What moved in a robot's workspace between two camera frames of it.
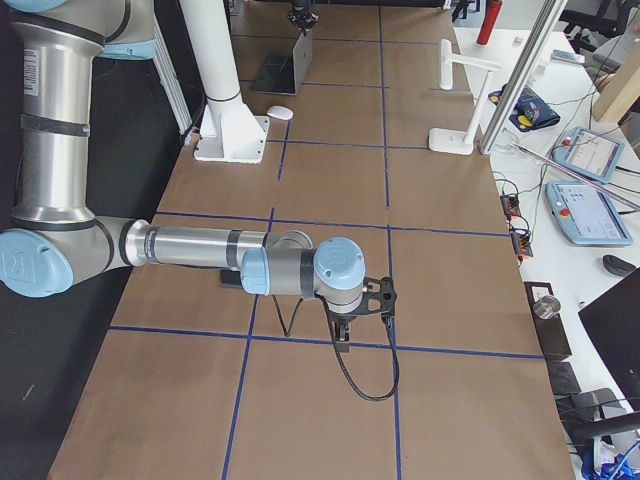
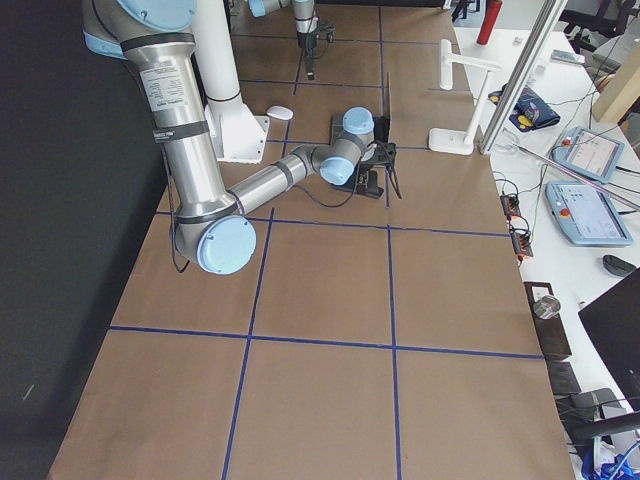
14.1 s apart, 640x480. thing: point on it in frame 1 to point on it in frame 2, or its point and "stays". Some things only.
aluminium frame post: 524,74 stays
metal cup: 546,307 stays
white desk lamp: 453,141 stays
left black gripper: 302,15 to 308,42
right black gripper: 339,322 to 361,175
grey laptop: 287,73 to 382,124
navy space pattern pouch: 530,111 stays
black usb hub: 510,205 stays
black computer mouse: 617,266 stays
